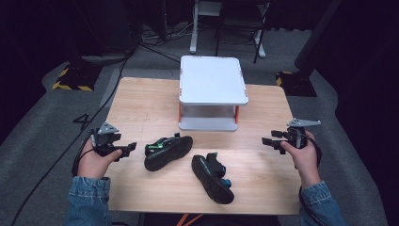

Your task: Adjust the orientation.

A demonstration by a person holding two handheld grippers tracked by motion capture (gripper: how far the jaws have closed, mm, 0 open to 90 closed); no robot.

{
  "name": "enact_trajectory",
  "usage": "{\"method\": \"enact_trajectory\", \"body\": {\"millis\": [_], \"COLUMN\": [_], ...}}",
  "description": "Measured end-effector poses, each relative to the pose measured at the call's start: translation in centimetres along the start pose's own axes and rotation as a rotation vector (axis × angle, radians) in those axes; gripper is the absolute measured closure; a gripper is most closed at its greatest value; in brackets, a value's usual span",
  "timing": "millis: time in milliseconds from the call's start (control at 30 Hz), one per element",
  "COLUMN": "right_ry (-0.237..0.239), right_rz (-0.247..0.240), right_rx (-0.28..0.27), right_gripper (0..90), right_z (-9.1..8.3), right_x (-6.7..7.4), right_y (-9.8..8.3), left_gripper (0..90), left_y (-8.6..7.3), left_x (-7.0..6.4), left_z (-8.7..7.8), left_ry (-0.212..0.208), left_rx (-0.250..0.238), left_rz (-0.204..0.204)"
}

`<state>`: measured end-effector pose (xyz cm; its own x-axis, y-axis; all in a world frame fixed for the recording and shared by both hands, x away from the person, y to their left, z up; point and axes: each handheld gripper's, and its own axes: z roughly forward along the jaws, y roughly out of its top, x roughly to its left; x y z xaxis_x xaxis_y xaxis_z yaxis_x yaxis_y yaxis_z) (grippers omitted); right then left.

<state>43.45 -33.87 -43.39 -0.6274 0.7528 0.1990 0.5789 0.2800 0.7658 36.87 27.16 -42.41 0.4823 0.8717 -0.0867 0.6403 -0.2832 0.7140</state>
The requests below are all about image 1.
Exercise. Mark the white metal stand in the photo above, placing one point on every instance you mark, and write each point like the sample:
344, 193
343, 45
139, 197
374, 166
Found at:
193, 37

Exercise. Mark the black sport sandal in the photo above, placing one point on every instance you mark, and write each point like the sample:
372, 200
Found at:
213, 182
169, 152

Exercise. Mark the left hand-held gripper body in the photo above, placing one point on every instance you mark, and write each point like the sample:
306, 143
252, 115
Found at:
106, 138

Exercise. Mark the black metal chair frame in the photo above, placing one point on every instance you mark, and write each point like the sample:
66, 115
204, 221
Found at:
238, 23

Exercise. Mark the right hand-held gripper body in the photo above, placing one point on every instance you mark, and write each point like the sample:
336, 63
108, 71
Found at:
298, 135

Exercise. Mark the black slanted pole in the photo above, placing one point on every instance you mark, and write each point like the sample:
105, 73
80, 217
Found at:
316, 34

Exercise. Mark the black base yellow hazard stripes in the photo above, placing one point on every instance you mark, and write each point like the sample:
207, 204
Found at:
76, 78
298, 84

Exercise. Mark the person's right hand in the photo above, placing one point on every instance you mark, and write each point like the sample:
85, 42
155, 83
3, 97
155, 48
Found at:
302, 163

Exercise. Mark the person's left hand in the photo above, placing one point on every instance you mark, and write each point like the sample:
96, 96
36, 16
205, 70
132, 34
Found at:
94, 163

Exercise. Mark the white two-tier shoe rack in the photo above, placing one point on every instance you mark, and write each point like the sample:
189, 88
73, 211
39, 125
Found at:
211, 81

